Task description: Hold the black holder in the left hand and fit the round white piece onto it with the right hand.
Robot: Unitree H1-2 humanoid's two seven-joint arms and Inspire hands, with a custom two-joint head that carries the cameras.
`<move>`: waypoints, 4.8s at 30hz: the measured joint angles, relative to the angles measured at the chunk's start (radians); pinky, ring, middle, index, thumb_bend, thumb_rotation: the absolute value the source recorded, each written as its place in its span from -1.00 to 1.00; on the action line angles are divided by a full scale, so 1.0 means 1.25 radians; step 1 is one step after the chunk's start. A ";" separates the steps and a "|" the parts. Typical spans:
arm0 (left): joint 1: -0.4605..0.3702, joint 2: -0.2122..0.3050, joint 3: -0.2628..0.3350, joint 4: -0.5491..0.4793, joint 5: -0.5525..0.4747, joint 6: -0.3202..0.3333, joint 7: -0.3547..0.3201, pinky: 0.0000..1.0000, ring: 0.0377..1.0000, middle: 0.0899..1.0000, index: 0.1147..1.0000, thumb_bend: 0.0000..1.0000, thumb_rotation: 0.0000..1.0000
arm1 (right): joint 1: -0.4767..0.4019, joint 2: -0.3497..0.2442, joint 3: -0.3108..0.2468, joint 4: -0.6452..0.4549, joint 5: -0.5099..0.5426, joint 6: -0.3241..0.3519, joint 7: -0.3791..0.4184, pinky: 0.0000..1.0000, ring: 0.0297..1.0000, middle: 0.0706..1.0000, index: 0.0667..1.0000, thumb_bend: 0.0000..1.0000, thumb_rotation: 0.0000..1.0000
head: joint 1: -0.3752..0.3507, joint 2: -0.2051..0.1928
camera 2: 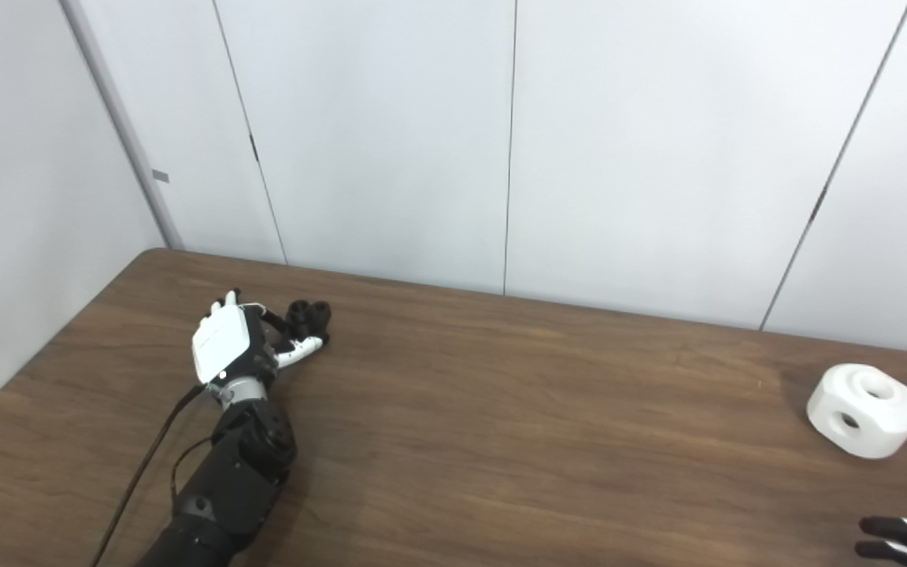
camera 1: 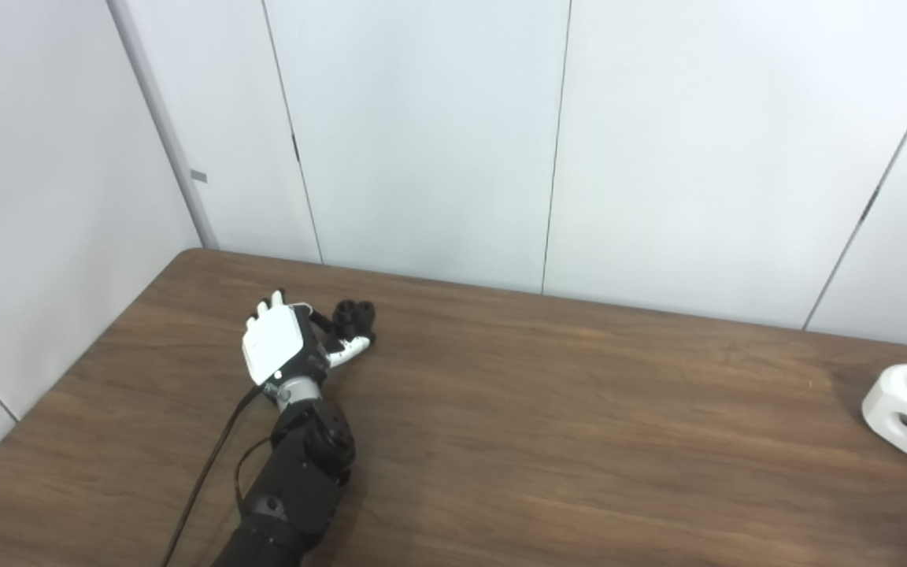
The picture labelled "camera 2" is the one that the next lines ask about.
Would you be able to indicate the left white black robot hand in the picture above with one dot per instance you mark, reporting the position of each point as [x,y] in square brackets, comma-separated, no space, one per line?
[221,342]

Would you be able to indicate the black plastic holder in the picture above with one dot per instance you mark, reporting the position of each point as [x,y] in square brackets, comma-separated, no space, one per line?
[310,316]

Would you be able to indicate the round white plastic piece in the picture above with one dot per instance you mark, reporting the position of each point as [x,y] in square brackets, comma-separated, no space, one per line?
[863,413]

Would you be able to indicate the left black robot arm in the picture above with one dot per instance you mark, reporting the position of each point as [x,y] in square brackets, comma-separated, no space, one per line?
[233,480]

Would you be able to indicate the small grey wall label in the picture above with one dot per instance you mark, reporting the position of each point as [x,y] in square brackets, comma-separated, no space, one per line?
[161,176]

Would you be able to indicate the grey wall corner strip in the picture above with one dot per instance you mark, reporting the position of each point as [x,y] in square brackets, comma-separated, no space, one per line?
[119,130]

